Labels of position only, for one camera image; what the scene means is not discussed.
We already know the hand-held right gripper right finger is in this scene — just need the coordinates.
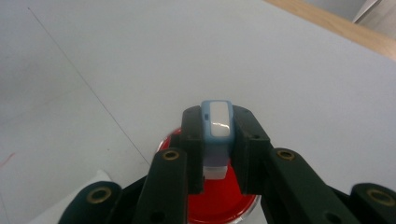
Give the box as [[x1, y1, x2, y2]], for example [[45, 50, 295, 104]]
[[231, 104, 273, 196]]

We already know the white paper sheet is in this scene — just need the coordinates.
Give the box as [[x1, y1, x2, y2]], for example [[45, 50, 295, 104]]
[[26, 169, 115, 224]]

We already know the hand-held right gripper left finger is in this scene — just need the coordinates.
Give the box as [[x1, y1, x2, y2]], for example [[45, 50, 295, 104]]
[[180, 105, 206, 195]]

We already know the blue and white stamp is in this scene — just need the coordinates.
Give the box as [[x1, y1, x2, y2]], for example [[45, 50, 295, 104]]
[[200, 99, 234, 181]]

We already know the white table cover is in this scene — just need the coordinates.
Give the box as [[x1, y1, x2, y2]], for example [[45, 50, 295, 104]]
[[0, 0, 396, 224]]

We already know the wooden table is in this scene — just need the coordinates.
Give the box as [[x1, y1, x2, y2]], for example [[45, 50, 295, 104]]
[[263, 0, 396, 62]]

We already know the white desk frame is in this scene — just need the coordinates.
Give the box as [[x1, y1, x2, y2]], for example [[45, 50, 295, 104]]
[[353, 0, 396, 40]]

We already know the red petri dish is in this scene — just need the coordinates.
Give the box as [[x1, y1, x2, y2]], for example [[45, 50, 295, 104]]
[[157, 127, 261, 224]]

